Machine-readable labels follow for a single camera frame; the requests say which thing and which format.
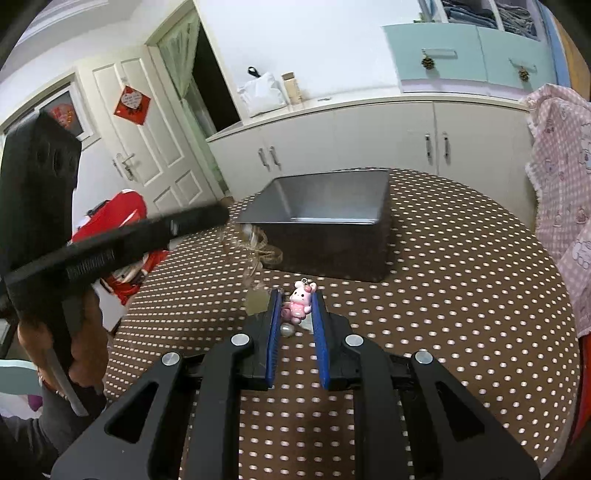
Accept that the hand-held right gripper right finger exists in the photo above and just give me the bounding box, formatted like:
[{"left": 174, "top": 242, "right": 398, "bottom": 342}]
[{"left": 310, "top": 292, "right": 541, "bottom": 480}]

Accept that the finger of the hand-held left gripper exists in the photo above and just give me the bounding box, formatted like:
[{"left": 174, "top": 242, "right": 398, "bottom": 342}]
[{"left": 139, "top": 205, "right": 230, "bottom": 252}]

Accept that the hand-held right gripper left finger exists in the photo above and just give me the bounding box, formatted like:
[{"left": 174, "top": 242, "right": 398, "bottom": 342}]
[{"left": 51, "top": 288, "right": 283, "bottom": 480}]

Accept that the pink bunny keychain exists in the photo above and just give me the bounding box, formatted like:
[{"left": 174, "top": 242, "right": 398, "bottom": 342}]
[{"left": 281, "top": 277, "right": 319, "bottom": 324}]

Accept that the dark grey metal box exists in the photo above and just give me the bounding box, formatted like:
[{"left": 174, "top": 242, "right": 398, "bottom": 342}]
[{"left": 236, "top": 168, "right": 391, "bottom": 283}]

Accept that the person's left forearm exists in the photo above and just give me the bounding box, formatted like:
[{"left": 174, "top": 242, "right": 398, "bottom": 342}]
[{"left": 0, "top": 383, "right": 107, "bottom": 480}]

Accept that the person's left hand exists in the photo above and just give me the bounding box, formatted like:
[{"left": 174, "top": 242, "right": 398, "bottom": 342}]
[{"left": 18, "top": 286, "right": 109, "bottom": 402}]

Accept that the red bag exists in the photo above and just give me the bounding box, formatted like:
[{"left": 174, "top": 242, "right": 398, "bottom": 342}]
[{"left": 71, "top": 189, "right": 169, "bottom": 305}]

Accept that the white panel door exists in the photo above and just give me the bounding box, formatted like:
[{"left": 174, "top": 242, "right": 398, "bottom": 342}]
[{"left": 90, "top": 58, "right": 218, "bottom": 222}]

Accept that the red window decoration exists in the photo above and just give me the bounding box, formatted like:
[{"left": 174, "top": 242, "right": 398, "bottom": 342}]
[{"left": 50, "top": 105, "right": 75, "bottom": 130}]

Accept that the white framed window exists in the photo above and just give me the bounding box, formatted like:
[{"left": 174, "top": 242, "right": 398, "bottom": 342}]
[{"left": 0, "top": 71, "right": 100, "bottom": 148}]

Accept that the brown polka dot tablecloth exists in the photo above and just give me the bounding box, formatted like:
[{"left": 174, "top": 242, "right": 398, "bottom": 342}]
[{"left": 104, "top": 167, "right": 581, "bottom": 480}]

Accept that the red diamond door decoration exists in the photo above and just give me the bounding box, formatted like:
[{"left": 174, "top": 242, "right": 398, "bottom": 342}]
[{"left": 114, "top": 85, "right": 151, "bottom": 124}]

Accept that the white bag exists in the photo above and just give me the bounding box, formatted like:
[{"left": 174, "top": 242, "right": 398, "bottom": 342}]
[{"left": 237, "top": 67, "right": 288, "bottom": 117}]

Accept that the beige bottle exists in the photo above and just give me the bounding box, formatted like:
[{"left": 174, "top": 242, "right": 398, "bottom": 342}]
[{"left": 281, "top": 72, "right": 303, "bottom": 106}]

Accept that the green curtain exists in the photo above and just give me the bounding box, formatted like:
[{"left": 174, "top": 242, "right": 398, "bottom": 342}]
[{"left": 157, "top": 9, "right": 218, "bottom": 139}]

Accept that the white low cabinet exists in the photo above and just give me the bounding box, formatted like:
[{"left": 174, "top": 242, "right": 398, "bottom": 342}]
[{"left": 205, "top": 84, "right": 532, "bottom": 204}]

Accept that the pale teal object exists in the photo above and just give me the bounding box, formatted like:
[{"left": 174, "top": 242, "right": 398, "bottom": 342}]
[{"left": 0, "top": 360, "right": 44, "bottom": 395}]

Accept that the pink printed cloth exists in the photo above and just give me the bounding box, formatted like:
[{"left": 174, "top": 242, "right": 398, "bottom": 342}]
[{"left": 518, "top": 84, "right": 591, "bottom": 333}]

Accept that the teal drawer unit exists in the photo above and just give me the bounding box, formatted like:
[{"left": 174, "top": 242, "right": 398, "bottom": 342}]
[{"left": 382, "top": 23, "right": 555, "bottom": 100}]

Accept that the folded jeans stack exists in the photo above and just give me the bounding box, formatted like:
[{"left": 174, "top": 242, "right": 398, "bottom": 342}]
[{"left": 441, "top": 0, "right": 495, "bottom": 28}]

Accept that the white cubby shelf unit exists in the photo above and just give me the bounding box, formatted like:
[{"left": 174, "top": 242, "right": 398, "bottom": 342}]
[{"left": 418, "top": 0, "right": 543, "bottom": 42}]

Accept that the folded grey clothes stack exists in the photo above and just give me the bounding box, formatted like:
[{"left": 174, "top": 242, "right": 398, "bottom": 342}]
[{"left": 496, "top": 2, "right": 539, "bottom": 35}]

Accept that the row of hanging clothes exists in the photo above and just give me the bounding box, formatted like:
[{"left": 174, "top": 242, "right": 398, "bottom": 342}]
[{"left": 538, "top": 7, "right": 591, "bottom": 93}]

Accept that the metal door handle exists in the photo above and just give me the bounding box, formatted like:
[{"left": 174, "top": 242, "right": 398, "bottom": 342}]
[{"left": 112, "top": 154, "right": 137, "bottom": 182}]

